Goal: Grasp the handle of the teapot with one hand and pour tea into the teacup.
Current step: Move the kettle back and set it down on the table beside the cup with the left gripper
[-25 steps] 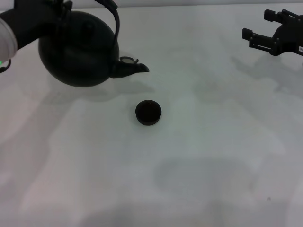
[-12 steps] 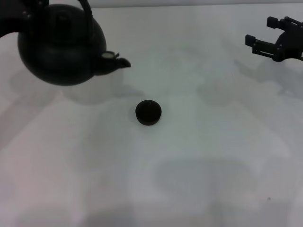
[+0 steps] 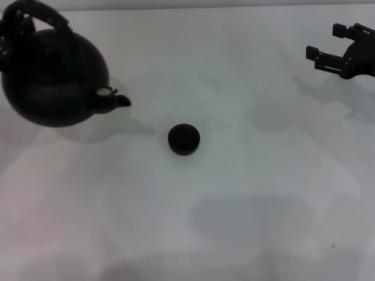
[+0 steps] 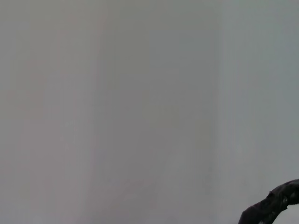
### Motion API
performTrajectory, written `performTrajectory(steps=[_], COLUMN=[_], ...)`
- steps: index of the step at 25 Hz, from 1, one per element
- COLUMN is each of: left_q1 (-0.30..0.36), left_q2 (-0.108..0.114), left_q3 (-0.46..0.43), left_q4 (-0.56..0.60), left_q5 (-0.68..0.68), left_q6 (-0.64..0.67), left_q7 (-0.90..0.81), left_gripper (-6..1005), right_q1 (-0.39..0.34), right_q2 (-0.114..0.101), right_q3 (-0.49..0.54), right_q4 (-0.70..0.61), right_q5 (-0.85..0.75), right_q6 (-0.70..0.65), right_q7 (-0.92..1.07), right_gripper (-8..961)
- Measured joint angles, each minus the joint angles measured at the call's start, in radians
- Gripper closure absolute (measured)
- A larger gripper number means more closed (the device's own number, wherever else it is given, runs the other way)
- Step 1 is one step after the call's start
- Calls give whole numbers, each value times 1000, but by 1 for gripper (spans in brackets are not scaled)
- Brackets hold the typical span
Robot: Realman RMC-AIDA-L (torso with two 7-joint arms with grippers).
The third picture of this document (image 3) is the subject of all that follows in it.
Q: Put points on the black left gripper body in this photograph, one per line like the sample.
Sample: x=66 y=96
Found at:
x=4 y=55

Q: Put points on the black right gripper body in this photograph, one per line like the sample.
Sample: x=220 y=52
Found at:
x=361 y=55

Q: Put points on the small black teacup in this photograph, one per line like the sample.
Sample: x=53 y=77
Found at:
x=184 y=140

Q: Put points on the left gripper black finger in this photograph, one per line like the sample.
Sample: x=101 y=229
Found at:
x=25 y=24
x=3 y=27

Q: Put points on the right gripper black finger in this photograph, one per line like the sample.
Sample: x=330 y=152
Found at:
x=329 y=61
x=339 y=30

